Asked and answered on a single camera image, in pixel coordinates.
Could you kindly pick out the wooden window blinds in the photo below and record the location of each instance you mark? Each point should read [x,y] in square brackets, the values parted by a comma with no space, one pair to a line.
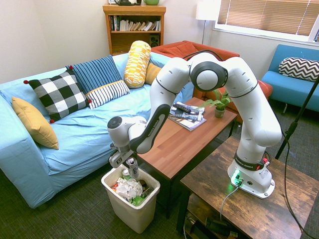
[261,15]

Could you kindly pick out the dark cover magazine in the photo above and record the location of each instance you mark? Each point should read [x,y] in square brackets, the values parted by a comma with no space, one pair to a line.
[193,115]

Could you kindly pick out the black power box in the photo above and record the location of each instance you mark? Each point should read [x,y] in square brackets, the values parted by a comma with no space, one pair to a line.
[216,224]

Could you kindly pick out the rustic dark wood table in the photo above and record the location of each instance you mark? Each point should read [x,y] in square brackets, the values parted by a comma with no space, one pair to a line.
[211,184]

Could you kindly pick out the black white shelf ornament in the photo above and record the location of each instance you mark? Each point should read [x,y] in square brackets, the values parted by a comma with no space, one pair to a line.
[124,2]

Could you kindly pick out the large mustard yellow pillow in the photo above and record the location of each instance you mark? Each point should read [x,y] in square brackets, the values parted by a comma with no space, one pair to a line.
[35,124]

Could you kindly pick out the green snack packet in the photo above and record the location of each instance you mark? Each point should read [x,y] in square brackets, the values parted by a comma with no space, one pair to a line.
[137,200]

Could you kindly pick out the orange armchair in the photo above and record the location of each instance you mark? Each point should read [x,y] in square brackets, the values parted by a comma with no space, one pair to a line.
[179,49]

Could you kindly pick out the row of paperback books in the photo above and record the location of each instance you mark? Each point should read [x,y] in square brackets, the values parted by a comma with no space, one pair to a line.
[134,26]

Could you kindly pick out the yellow patterned bolster pillow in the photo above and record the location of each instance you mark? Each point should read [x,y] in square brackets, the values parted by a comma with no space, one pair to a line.
[137,62]

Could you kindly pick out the black camera stand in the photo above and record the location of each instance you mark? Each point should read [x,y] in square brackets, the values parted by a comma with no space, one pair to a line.
[296,122]

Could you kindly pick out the green bowl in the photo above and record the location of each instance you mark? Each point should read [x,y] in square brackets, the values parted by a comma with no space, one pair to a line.
[151,2]

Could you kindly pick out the wooden bookshelf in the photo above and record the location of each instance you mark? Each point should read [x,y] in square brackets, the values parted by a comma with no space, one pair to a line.
[134,39]

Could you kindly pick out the light cover magazine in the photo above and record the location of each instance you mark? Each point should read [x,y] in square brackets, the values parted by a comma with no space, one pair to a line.
[192,125]

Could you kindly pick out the small mustard yellow pillow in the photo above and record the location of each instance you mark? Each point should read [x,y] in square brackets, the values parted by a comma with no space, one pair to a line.
[152,73]

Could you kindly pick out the black remote control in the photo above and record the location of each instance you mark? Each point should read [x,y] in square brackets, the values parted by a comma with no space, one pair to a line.
[182,107]

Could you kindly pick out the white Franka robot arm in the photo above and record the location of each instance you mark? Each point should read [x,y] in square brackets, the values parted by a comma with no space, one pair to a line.
[249,99]

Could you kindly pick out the reddish wood coffee table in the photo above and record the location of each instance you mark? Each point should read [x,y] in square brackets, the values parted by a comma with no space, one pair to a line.
[179,149]

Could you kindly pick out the blue striped pillow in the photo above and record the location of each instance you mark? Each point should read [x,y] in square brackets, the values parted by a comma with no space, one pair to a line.
[97,72]

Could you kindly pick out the black white checked pillow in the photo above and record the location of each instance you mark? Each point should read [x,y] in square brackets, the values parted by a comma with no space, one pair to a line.
[58,94]

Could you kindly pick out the black white chevron pillow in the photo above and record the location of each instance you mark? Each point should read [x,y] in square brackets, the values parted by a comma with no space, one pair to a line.
[299,68]

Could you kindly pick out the white plastic trash bin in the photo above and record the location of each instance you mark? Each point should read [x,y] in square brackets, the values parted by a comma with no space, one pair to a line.
[134,216]

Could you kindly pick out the blue bench sofa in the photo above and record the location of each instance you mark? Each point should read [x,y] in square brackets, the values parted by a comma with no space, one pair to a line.
[289,87]

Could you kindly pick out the crumpled white paper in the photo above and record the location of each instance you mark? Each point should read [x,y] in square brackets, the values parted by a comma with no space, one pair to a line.
[128,188]

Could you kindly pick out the small potted fern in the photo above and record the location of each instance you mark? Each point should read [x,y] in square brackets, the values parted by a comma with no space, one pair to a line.
[219,112]

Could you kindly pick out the small black speaker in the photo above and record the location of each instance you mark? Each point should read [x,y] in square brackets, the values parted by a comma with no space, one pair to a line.
[154,40]

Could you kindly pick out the white blue drink can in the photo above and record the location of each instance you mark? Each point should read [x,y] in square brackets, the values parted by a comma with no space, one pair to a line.
[133,170]

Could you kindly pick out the light blue sofa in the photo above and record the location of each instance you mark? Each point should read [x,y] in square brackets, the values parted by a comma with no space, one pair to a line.
[82,132]

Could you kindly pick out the white shade floor lamp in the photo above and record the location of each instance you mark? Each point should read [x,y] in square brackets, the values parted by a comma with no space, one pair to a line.
[205,11]

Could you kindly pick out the silver green discarded can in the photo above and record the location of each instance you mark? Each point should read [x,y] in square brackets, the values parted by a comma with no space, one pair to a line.
[125,173]

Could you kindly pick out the red snack wrapper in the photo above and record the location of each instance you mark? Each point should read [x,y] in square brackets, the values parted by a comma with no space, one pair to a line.
[114,186]

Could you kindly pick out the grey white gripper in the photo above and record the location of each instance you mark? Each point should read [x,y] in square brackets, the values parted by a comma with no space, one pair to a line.
[118,160]

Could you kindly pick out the white navy striped pillow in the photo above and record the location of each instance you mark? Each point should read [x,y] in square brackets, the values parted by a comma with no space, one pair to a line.
[107,93]

